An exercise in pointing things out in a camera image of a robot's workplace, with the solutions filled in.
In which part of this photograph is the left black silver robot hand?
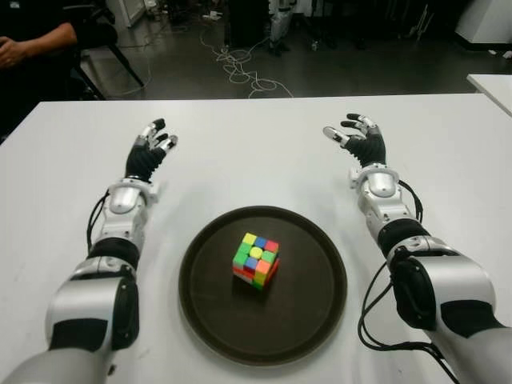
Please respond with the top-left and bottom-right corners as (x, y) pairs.
(124, 118), (179, 184)

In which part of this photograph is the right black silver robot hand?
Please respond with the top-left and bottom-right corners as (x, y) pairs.
(322, 113), (388, 170)

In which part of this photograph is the multicoloured Rubik's cube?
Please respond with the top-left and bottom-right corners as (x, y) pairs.
(232, 232), (280, 290)

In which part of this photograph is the round dark brown plate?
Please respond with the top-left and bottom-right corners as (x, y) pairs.
(178, 205), (348, 366)

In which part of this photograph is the black chair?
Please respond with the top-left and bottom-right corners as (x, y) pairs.
(71, 0), (145, 99)

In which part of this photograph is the white side table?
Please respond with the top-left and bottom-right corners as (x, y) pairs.
(466, 74), (512, 117)

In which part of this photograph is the white glass-front cabinet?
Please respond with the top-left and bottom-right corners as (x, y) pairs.
(106, 0), (149, 28)

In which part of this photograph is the seated person in black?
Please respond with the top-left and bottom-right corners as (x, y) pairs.
(0, 0), (119, 137)

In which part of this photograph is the black cabinet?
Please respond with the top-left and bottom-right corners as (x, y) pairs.
(226, 0), (273, 48)

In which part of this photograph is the white slanted cabinet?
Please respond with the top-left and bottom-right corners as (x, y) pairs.
(455, 0), (512, 43)

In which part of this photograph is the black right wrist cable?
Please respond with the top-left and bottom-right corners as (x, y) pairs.
(398, 179), (425, 225)

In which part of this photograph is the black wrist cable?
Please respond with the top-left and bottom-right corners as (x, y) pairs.
(398, 179), (425, 225)
(86, 190), (111, 251)

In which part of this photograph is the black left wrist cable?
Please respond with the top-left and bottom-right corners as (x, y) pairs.
(86, 190), (111, 251)

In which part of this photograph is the tangled white floor cable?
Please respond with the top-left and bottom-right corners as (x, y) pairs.
(199, 27), (295, 99)

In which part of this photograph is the black right elbow cable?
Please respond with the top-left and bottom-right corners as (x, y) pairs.
(357, 263), (459, 383)

